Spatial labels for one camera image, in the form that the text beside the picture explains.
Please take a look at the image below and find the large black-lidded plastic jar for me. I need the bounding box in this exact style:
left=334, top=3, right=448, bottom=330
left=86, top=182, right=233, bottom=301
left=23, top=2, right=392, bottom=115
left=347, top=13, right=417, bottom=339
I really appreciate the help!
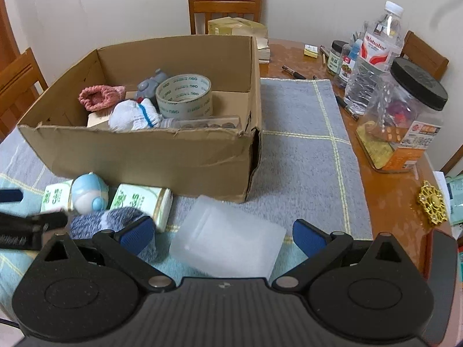
left=357, top=57, right=448, bottom=173

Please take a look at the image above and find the pink knitted sock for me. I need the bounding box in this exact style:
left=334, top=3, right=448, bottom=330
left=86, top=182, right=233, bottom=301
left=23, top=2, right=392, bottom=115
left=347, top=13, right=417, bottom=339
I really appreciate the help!
left=78, top=85, right=126, bottom=112

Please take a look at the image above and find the white sock blue stripe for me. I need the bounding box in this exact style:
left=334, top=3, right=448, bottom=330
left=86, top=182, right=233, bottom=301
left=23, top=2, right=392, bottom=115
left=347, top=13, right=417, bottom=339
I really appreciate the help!
left=108, top=99, right=163, bottom=132

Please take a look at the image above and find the wooden chair far right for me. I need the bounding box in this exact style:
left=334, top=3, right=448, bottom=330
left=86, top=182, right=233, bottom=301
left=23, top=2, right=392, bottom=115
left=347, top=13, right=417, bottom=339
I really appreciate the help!
left=440, top=145, right=463, bottom=175

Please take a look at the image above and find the blue checked towel mat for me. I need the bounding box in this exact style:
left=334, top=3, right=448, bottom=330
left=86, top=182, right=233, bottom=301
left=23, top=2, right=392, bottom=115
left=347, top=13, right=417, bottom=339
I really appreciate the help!
left=0, top=77, right=374, bottom=311

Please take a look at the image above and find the light blue round toy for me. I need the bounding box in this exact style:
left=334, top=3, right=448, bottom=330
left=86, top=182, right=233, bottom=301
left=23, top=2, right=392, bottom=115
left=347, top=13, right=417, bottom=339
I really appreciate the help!
left=71, top=172, right=109, bottom=215

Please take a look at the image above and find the clear water bottle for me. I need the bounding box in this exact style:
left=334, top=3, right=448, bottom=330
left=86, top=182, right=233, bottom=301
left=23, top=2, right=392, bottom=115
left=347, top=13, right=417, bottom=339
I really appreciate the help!
left=345, top=1, right=404, bottom=116

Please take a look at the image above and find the wooden chair at back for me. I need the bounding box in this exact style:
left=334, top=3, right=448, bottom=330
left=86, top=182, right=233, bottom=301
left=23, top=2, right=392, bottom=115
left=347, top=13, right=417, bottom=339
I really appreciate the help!
left=188, top=0, right=263, bottom=34

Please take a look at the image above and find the grey toy figure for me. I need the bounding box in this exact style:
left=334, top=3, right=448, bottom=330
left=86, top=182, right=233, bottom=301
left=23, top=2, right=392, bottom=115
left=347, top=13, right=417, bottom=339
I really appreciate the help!
left=136, top=69, right=170, bottom=105

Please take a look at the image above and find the black pen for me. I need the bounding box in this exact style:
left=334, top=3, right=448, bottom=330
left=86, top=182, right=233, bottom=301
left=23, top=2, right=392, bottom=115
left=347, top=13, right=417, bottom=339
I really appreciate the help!
left=282, top=65, right=306, bottom=80

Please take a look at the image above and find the small yellow box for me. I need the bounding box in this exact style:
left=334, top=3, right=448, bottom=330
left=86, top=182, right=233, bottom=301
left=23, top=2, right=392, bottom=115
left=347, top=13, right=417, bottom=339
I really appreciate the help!
left=304, top=44, right=319, bottom=59

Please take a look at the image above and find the green white tissue pack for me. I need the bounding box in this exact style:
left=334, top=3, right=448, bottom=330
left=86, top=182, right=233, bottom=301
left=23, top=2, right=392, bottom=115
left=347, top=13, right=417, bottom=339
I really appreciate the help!
left=40, top=180, right=73, bottom=213

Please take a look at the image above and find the blue knitted sock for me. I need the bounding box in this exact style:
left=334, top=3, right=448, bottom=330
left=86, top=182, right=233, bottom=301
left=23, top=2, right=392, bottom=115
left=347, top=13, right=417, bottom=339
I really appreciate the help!
left=69, top=207, right=157, bottom=263

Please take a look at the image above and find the small blue-capped bottle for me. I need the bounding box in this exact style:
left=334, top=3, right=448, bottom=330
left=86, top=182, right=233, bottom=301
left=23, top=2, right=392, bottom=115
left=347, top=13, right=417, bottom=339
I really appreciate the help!
left=337, top=38, right=363, bottom=88

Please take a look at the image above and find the red-edged smartphone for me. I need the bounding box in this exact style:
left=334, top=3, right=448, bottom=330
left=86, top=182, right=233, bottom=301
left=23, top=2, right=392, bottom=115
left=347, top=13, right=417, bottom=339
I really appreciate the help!
left=423, top=230, right=458, bottom=346

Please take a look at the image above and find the brown cardboard box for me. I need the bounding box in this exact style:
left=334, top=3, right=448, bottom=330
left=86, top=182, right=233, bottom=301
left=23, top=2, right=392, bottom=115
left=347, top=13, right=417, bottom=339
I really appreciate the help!
left=18, top=34, right=262, bottom=203

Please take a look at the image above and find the gold ornament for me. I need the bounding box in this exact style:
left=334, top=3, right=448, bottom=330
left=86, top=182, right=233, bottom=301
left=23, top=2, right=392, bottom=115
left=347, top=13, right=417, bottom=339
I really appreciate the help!
left=418, top=180, right=449, bottom=226

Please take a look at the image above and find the wooden chair at right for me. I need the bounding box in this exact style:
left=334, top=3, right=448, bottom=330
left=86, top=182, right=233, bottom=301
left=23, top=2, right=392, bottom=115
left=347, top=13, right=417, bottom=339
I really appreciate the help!
left=400, top=31, right=449, bottom=81

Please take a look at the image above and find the translucent white plastic box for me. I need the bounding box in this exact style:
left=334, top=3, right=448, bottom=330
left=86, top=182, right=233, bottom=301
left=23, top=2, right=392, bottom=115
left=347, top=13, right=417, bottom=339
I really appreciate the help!
left=170, top=196, right=286, bottom=279

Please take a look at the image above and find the wooden chair at left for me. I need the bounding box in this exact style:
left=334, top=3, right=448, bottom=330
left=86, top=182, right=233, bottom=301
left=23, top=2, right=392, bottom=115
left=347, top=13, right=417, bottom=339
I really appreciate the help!
left=0, top=48, right=48, bottom=140

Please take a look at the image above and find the gold tissue box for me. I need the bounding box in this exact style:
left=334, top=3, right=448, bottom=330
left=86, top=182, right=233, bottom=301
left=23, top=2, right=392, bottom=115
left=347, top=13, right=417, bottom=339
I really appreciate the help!
left=207, top=16, right=268, bottom=38

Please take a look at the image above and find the clear tape roll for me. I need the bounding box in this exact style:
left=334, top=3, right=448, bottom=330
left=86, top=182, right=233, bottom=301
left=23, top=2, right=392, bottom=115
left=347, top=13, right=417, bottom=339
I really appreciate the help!
left=155, top=74, right=213, bottom=120

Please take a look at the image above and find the gold blister pack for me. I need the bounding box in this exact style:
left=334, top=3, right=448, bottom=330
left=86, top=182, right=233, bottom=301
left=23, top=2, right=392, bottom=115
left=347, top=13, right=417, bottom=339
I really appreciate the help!
left=356, top=121, right=393, bottom=169

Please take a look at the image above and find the wooden chair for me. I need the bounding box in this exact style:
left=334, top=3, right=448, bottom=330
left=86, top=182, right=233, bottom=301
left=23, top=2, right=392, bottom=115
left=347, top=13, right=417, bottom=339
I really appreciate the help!
left=400, top=31, right=449, bottom=81
left=188, top=0, right=263, bottom=34
left=0, top=48, right=48, bottom=140
left=440, top=145, right=463, bottom=175

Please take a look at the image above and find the white pink KASI box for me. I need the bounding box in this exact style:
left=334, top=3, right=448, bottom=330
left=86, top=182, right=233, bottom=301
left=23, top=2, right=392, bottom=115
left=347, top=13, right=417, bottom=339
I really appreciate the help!
left=87, top=112, right=111, bottom=130

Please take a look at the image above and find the small dark-lidded glass jar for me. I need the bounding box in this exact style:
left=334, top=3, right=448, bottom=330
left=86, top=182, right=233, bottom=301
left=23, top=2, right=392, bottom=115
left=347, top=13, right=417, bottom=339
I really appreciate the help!
left=326, top=40, right=348, bottom=76

